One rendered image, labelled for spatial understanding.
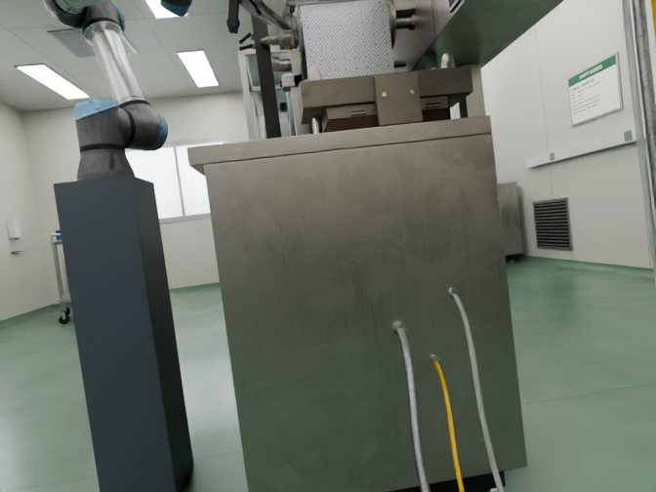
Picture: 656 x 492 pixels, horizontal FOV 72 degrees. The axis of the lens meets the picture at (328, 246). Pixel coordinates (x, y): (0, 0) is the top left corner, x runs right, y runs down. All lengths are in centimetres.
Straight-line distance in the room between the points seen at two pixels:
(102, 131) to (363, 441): 104
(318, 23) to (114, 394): 113
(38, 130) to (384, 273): 704
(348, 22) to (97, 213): 84
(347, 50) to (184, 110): 592
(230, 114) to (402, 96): 604
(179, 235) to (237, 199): 600
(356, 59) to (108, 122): 70
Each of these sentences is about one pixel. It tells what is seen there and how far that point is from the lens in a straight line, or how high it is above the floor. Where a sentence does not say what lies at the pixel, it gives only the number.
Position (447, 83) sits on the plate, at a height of 99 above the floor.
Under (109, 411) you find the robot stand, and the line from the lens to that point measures 142.
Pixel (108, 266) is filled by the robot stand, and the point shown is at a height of 66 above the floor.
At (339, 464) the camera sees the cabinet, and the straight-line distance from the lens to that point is 110.
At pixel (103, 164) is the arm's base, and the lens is 138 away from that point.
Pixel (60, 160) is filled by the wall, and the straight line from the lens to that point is 755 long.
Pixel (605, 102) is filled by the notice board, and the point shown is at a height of 142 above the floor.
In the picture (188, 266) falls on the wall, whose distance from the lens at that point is 695.
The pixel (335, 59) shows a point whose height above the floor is 114.
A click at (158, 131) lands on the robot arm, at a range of 152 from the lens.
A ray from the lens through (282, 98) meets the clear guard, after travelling 235.
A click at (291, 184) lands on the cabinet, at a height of 80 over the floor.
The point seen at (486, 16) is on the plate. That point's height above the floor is 114.
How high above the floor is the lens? 70
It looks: 3 degrees down
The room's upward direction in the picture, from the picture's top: 7 degrees counter-clockwise
